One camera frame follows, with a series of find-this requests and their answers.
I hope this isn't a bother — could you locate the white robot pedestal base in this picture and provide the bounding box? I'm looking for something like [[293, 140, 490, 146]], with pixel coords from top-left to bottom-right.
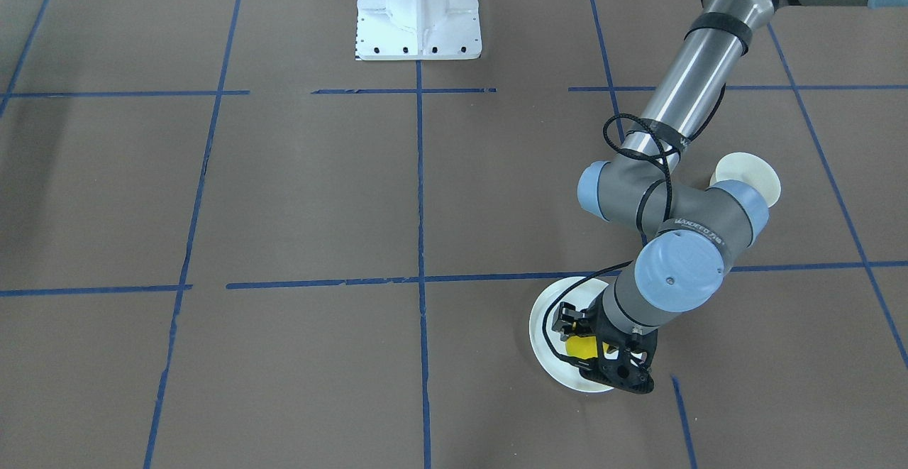
[[355, 0, 483, 61]]

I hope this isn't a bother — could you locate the yellow lemon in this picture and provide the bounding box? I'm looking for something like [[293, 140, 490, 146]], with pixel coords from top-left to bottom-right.
[[565, 336, 599, 360]]

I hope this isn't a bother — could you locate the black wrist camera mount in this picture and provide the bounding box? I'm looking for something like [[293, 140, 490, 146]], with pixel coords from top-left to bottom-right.
[[580, 331, 658, 394]]

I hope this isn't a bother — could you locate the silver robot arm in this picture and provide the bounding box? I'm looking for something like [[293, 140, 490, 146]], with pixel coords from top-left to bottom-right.
[[551, 0, 906, 382]]

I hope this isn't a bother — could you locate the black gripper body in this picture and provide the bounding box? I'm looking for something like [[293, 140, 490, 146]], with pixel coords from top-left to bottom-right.
[[574, 297, 625, 356]]

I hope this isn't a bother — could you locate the white round plate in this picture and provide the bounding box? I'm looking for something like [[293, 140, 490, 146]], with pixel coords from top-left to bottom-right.
[[528, 275, 655, 394]]

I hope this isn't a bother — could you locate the white plastic bowl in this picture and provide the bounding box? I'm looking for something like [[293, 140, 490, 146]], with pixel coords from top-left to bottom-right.
[[709, 152, 782, 208]]

